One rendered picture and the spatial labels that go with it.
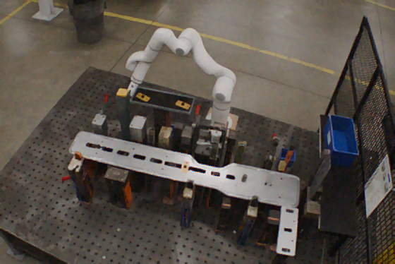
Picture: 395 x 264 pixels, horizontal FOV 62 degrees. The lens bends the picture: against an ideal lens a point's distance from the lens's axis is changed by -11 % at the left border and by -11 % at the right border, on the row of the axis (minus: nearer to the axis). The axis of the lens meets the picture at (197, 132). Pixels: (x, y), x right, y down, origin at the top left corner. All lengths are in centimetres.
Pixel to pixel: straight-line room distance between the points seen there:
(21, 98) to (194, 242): 278
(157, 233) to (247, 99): 224
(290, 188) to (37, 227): 153
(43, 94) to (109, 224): 230
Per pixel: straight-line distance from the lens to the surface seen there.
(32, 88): 434
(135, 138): 220
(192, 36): 222
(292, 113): 401
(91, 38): 480
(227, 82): 230
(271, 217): 199
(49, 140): 273
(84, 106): 290
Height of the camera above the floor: 267
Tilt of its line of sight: 48 degrees down
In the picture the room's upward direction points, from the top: 6 degrees clockwise
